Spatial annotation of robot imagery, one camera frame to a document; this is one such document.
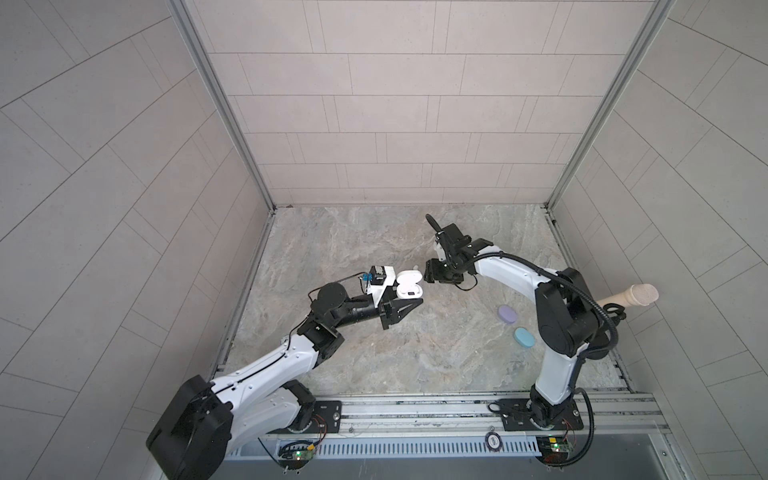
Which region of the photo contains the white earbud charging case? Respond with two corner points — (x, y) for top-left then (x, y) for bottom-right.
(396, 269), (423, 299)

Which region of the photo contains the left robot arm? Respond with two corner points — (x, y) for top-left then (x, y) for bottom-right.
(146, 282), (423, 479)

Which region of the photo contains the beige wooden handle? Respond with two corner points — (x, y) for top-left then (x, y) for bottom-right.
(597, 284), (659, 307)

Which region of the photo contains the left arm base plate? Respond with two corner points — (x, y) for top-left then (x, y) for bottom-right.
(271, 400), (343, 435)

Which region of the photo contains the aluminium corner frame post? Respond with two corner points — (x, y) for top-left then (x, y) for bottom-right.
(544, 0), (676, 212)
(167, 0), (277, 216)

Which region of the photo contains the light blue earbud charging case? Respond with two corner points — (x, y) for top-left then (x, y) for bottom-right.
(514, 327), (536, 349)

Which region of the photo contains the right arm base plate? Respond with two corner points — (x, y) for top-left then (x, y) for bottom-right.
(487, 398), (584, 432)

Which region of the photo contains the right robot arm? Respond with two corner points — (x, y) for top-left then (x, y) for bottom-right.
(425, 215), (621, 427)

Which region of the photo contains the green circuit board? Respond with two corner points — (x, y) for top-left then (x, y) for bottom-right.
(536, 436), (573, 464)
(277, 440), (318, 471)

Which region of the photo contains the aluminium corner frame post right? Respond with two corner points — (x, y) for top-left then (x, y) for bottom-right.
(544, 0), (676, 212)

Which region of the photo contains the left green circuit board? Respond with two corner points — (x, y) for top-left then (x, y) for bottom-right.
(277, 440), (318, 471)

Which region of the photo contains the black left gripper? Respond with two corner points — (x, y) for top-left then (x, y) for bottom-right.
(326, 284), (417, 336)

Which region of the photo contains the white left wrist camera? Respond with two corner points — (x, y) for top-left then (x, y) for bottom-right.
(361, 265), (396, 306)

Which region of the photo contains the purple earbud charging case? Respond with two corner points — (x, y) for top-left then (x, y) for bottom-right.
(497, 305), (518, 325)

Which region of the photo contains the right green circuit board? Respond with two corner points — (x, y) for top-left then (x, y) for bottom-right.
(536, 436), (573, 464)

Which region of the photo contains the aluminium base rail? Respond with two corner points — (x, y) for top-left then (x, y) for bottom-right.
(328, 389), (670, 437)

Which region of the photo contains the aluminium corner frame post left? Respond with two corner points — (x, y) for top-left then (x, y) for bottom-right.
(167, 0), (277, 216)

